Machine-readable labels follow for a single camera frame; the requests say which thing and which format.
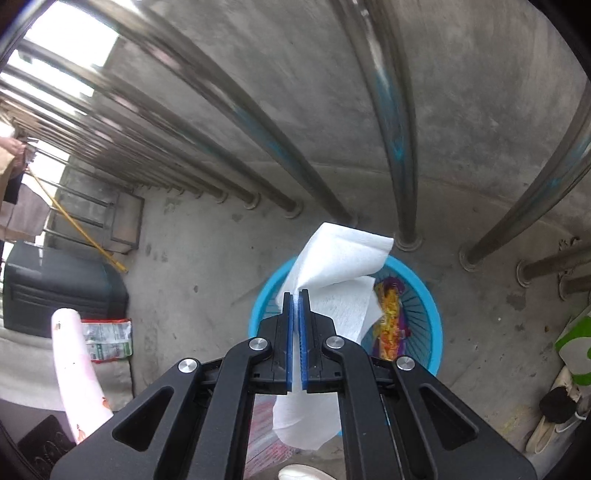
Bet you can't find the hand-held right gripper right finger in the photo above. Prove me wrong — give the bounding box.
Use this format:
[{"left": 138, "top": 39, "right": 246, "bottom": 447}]
[{"left": 299, "top": 288, "right": 539, "bottom": 480}]

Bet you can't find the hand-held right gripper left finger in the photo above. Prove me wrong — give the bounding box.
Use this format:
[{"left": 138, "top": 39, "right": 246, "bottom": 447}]
[{"left": 50, "top": 288, "right": 296, "bottom": 480}]

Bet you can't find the white tissue paper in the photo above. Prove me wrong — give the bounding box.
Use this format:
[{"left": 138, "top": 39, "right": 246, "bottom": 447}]
[{"left": 271, "top": 222, "right": 395, "bottom": 450}]

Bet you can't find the purple noodle bag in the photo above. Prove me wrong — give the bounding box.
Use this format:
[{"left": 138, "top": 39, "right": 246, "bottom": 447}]
[{"left": 372, "top": 276, "right": 411, "bottom": 361}]

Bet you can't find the blue plastic basket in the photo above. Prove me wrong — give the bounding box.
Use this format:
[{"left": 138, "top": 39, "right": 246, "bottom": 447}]
[{"left": 248, "top": 255, "right": 444, "bottom": 439}]

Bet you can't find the red striped floor mat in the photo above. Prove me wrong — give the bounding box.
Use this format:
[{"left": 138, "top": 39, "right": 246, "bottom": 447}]
[{"left": 245, "top": 394, "right": 296, "bottom": 480}]

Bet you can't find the green white carton pack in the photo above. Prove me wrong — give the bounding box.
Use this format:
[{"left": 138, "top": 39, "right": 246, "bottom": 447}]
[{"left": 81, "top": 318, "right": 134, "bottom": 363}]

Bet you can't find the table with balloon-print cloth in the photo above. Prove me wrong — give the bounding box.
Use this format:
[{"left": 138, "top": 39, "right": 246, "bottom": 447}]
[{"left": 50, "top": 307, "right": 114, "bottom": 444}]

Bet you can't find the metal balcony railing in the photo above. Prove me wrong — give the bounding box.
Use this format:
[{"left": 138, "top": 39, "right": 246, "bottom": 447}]
[{"left": 0, "top": 0, "right": 591, "bottom": 301}]

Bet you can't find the dark green door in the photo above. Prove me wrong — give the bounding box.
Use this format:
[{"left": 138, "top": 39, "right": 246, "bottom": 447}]
[{"left": 2, "top": 242, "right": 130, "bottom": 340}]

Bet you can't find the cream canvas shoe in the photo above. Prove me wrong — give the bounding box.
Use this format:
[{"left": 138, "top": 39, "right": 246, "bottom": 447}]
[
  {"left": 539, "top": 367, "right": 589, "bottom": 432},
  {"left": 525, "top": 413, "right": 571, "bottom": 455}
]

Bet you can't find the dark floor mat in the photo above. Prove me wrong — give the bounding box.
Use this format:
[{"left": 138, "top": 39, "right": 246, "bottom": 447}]
[{"left": 17, "top": 414, "right": 77, "bottom": 476}]

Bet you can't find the green white bag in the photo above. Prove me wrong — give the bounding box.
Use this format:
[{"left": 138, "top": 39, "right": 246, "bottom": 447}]
[{"left": 554, "top": 307, "right": 591, "bottom": 384}]

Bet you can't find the hanging grey pink garment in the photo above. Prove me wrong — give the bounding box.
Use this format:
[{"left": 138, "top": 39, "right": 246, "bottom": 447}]
[{"left": 0, "top": 182, "right": 51, "bottom": 241}]

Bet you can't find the hanging beige garment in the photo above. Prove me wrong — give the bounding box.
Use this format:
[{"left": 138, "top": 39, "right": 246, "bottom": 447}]
[{"left": 0, "top": 136, "right": 17, "bottom": 204}]

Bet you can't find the yellow broom handle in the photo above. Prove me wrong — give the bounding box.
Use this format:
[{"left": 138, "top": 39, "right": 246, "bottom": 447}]
[{"left": 28, "top": 168, "right": 129, "bottom": 274}]

